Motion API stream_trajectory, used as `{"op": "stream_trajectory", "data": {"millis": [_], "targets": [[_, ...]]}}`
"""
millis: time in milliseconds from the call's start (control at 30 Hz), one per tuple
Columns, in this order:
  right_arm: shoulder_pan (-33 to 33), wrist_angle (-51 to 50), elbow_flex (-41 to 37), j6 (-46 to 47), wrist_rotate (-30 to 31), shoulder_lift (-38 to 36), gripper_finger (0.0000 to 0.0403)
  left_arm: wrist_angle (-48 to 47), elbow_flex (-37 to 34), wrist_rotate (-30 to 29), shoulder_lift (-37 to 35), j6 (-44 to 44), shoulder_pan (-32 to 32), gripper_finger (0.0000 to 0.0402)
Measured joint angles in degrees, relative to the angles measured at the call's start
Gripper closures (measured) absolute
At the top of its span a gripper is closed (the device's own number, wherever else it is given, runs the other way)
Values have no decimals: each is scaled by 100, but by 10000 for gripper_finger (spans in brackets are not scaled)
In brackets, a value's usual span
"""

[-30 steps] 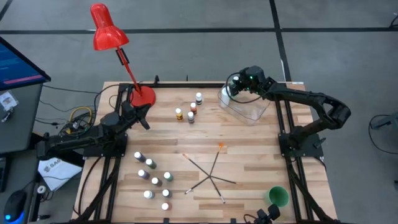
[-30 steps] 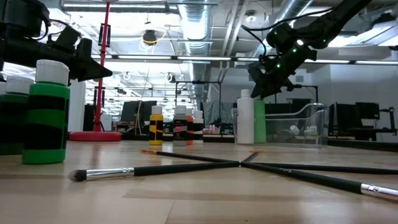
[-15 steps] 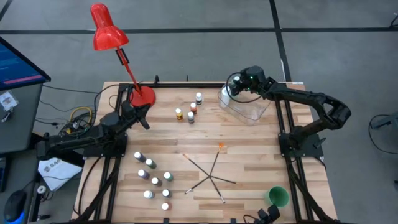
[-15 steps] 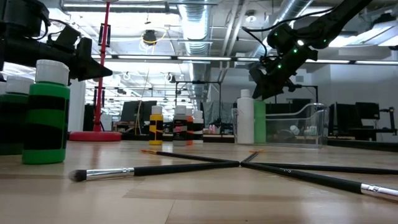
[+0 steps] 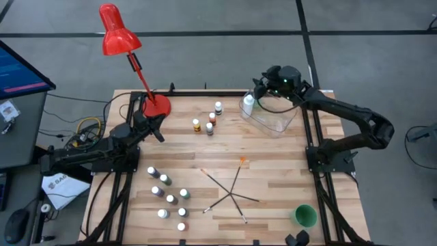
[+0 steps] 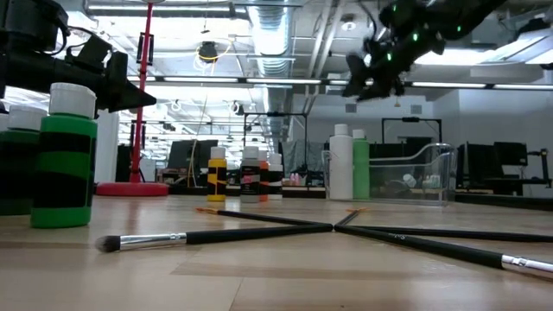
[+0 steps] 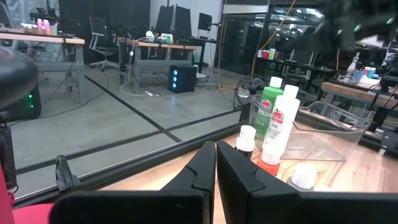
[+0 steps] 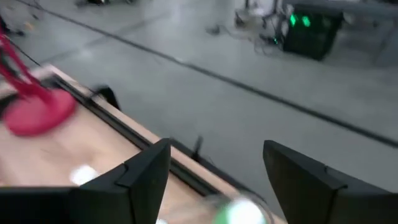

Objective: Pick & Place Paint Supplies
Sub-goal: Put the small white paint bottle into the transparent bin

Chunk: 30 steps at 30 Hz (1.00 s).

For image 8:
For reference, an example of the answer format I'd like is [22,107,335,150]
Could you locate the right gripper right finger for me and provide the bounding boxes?
[262,139,398,224]

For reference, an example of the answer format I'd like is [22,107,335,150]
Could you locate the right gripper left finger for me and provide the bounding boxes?
[79,138,172,224]

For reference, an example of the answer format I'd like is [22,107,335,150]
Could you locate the small white-capped paint bottle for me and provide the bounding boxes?
[68,164,100,187]

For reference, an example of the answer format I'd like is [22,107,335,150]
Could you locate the large green bottle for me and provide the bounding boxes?
[213,196,269,224]

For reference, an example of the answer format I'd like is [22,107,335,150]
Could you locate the red desk lamp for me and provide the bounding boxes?
[0,30,78,138]

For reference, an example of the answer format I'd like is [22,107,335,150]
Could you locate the black computer green lights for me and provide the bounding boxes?
[281,3,345,62]

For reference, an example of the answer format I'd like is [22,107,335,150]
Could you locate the thin black frame pin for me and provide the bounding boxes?
[192,135,205,162]

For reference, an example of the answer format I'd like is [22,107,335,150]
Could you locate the black frame bracket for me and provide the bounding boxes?
[92,85,122,111]

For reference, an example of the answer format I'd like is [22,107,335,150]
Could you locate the tangle of floor cables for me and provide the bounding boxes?
[205,7,285,57]

